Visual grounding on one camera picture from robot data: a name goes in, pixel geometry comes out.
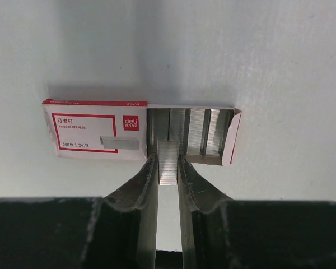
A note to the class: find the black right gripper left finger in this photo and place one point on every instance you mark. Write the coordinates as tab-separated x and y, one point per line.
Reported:
116	231

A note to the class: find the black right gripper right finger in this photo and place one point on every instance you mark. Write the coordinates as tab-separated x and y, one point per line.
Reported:
220	232

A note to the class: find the grey staple strip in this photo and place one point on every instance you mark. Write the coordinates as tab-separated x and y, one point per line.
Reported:
168	153

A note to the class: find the red white staple box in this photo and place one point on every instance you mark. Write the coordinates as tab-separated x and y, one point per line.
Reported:
131	130

